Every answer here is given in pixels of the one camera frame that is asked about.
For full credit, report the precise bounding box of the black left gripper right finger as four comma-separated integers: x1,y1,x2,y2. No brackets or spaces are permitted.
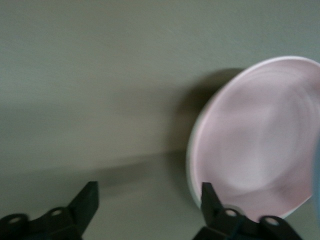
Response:
193,182,302,240

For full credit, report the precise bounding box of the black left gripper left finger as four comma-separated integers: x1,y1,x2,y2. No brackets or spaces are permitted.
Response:
0,181,99,240

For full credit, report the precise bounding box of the pink plate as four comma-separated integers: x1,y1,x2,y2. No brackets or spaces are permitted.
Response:
186,55,320,219

